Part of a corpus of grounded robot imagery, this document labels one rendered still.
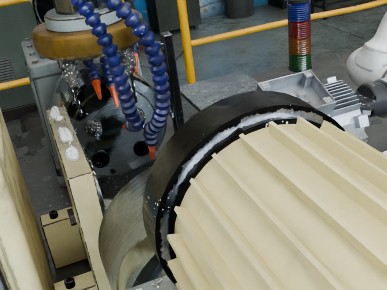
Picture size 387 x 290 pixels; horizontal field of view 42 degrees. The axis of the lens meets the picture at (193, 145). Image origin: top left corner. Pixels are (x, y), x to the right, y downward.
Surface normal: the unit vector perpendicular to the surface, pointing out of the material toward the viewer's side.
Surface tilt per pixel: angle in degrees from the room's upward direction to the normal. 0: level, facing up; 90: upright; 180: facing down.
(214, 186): 41
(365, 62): 69
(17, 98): 90
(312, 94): 23
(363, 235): 14
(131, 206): 36
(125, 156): 90
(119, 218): 47
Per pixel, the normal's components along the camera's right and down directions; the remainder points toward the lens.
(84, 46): 0.14, 0.45
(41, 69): 0.36, 0.40
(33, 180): -0.12, -0.88
